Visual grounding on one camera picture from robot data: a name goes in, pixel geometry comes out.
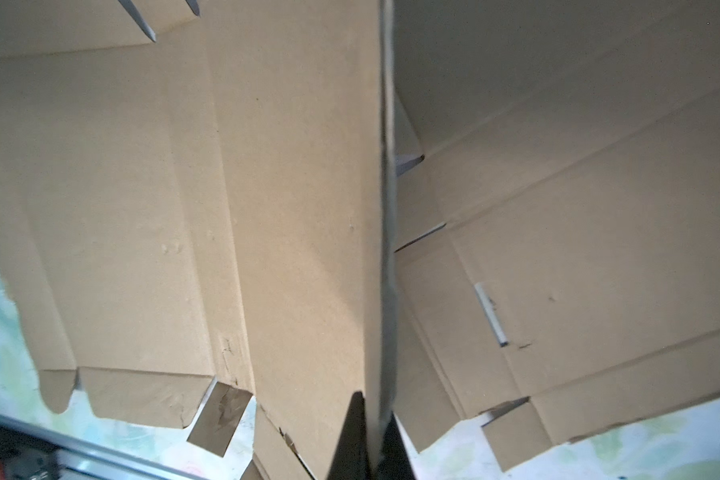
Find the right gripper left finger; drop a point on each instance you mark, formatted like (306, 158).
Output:
(350, 459)

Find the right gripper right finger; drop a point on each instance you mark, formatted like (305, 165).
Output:
(394, 463)

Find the cardboard box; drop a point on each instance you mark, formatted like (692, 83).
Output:
(191, 211)
(558, 246)

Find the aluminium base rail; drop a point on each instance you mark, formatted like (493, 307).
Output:
(95, 461)

